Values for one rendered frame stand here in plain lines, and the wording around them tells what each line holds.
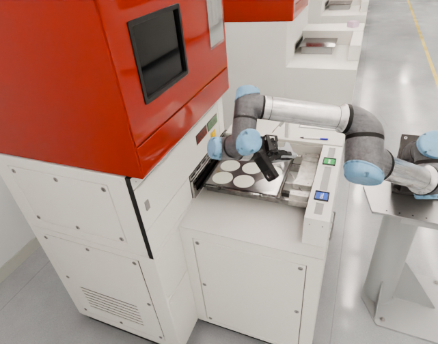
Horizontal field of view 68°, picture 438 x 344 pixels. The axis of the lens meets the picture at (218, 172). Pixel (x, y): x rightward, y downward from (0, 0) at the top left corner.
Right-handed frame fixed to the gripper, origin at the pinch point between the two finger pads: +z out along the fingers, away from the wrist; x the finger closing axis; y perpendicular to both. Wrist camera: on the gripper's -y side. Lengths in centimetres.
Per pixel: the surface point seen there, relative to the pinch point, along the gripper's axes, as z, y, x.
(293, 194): 13.6, -9.7, 17.3
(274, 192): 8.8, -7.0, 23.8
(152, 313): -32, -52, 81
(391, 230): 69, -31, 13
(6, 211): -97, 24, 181
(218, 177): -6.3, 6.2, 44.4
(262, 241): -3.5, -27.7, 23.2
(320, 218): 7.6, -23.7, 0.1
